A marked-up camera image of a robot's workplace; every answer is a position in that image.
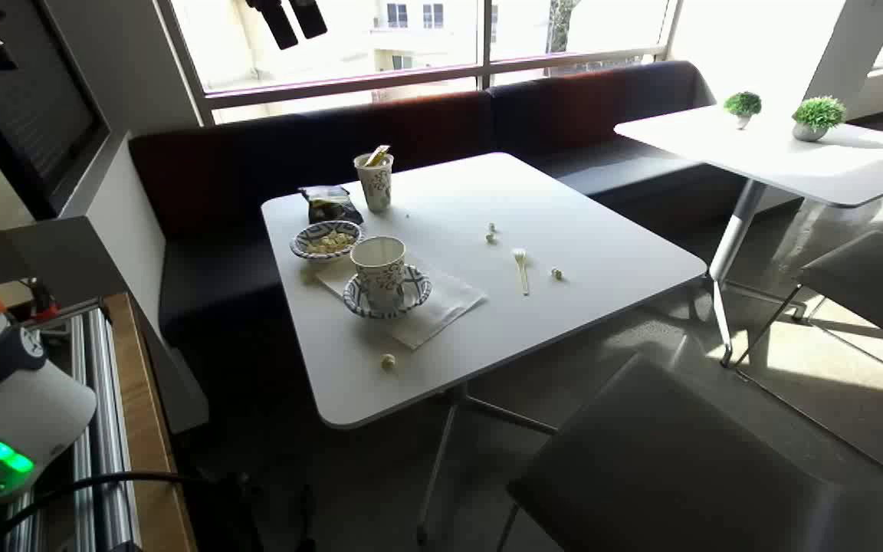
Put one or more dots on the popcorn heap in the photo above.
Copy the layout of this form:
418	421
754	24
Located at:
330	240

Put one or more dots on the yellow stick packet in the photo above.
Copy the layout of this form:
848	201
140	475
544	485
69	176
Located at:
379	156

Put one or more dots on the blue patterned bowl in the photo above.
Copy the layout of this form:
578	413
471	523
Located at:
304	251

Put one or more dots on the red clamp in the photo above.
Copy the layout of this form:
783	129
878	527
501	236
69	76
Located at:
44	306

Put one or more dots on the patterned saucer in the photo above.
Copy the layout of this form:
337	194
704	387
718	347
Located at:
414	296

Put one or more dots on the upholstered bench seat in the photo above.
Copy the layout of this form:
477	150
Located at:
206	173

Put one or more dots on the green plant white pot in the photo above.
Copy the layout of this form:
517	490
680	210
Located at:
821	111

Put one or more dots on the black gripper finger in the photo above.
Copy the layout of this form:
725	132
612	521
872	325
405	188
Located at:
276	27
312	21

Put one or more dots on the printed styrofoam cup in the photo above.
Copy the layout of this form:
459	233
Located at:
376	188

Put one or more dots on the dark framed wall panel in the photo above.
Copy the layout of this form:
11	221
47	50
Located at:
32	101

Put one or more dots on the wooden board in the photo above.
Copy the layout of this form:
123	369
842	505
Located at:
152	440

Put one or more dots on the white table leg frame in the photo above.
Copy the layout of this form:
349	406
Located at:
440	460

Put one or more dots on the small green plant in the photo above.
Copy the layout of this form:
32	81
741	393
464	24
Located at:
744	101

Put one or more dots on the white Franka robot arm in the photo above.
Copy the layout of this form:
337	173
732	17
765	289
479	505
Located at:
24	410

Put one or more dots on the white side table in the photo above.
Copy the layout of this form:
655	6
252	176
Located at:
821	164

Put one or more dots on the white paper napkin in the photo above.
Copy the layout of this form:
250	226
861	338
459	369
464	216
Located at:
453	303

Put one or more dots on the patterned ceramic mug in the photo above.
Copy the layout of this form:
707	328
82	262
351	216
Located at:
379	272

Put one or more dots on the grey chair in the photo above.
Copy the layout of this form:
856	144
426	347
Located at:
668	469
872	288

